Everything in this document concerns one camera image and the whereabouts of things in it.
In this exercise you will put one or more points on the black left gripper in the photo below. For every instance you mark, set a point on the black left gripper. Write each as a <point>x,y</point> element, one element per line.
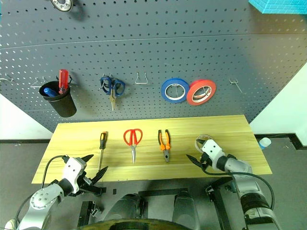
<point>92,188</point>

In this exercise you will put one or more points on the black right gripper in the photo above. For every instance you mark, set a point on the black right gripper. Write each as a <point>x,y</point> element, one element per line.
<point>205,162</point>

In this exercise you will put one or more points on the clear tape roll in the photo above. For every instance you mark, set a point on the clear tape roll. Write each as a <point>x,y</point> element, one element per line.
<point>198,146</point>

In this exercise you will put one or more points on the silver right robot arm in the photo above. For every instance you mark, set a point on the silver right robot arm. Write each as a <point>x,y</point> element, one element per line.
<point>249,189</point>

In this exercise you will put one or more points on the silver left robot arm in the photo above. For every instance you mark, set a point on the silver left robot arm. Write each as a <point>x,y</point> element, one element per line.
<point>40,198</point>

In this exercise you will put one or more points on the grey metal pegboard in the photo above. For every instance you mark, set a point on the grey metal pegboard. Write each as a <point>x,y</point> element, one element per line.
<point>148,43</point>

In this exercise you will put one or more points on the orange black screwdriver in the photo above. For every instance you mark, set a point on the orange black screwdriver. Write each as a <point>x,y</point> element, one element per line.
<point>103,141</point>

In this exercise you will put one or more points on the orange black pliers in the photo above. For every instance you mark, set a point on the orange black pliers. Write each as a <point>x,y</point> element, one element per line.
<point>165,145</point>

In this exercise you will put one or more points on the red tape roll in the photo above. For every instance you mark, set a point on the red tape roll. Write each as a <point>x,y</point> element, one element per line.
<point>190,98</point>

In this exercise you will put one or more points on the black cup holder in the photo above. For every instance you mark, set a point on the black cup holder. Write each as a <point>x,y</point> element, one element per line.
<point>62,105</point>

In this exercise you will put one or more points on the blue tape roll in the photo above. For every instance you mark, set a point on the blue tape roll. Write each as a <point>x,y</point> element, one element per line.
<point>164,92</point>

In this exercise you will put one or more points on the dark curved robot body edge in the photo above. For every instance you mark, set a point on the dark curved robot body edge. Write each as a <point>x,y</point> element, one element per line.
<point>134,225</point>

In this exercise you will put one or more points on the metal double prong hook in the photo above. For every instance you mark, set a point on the metal double prong hook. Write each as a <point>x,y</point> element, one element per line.
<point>7,78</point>
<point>236,83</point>

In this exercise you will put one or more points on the round metal disc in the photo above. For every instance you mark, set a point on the round metal disc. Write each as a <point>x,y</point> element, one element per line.
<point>61,5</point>

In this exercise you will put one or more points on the cyan box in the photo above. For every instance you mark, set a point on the cyan box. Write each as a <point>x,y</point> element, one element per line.
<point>278,5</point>

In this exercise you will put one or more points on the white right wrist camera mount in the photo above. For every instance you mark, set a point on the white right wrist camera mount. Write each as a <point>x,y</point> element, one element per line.
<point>212,148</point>

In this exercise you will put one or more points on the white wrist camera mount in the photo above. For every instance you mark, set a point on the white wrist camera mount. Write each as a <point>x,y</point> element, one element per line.
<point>73,171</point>
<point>212,148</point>

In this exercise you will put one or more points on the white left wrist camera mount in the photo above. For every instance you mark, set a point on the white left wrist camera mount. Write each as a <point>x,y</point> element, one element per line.
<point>73,171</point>

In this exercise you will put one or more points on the black metal table frame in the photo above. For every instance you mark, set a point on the black metal table frame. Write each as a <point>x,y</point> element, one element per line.
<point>219,201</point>

